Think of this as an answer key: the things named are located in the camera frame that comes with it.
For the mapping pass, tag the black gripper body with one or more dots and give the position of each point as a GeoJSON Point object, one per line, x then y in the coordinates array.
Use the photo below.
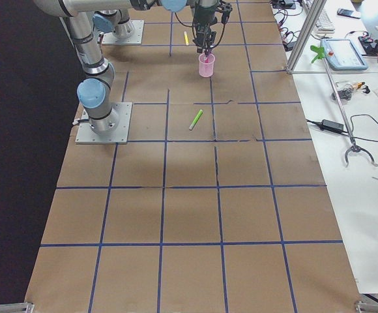
{"type": "Point", "coordinates": [201, 19]}

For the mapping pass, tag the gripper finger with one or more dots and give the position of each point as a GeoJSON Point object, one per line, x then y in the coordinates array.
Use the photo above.
{"type": "Point", "coordinates": [199, 47]}
{"type": "Point", "coordinates": [210, 44]}

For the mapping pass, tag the purple pen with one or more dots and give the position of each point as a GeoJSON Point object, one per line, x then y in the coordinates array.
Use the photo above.
{"type": "Point", "coordinates": [208, 52]}

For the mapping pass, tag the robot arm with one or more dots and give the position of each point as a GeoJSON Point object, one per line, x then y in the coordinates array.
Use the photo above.
{"type": "Point", "coordinates": [93, 92]}
{"type": "Point", "coordinates": [143, 13]}

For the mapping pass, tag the pink mesh cup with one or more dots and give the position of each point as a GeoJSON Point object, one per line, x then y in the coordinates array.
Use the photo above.
{"type": "Point", "coordinates": [206, 70]}

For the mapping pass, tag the yellow pen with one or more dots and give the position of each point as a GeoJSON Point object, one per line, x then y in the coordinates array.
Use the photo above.
{"type": "Point", "coordinates": [186, 38]}

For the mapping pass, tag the green pen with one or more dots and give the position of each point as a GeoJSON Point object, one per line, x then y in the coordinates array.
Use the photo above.
{"type": "Point", "coordinates": [195, 120]}

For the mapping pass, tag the white keyboard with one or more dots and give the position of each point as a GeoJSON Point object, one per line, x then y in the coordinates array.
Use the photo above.
{"type": "Point", "coordinates": [323, 24]}

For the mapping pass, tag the blue teach pendant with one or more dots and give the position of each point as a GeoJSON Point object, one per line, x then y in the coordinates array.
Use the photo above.
{"type": "Point", "coordinates": [342, 54]}

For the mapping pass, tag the black smartphone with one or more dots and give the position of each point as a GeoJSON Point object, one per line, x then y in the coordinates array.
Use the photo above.
{"type": "Point", "coordinates": [348, 13]}

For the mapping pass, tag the black power adapter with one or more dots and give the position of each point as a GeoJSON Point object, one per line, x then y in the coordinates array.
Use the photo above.
{"type": "Point", "coordinates": [332, 126]}

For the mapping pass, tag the long reach grabber tool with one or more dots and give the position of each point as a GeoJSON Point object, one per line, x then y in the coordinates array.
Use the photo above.
{"type": "Point", "coordinates": [354, 147]}

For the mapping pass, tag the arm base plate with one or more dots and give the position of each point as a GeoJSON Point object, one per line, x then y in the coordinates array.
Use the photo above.
{"type": "Point", "coordinates": [125, 34]}
{"type": "Point", "coordinates": [117, 127]}

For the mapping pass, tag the aluminium frame upright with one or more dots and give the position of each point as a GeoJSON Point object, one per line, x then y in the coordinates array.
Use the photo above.
{"type": "Point", "coordinates": [309, 23]}

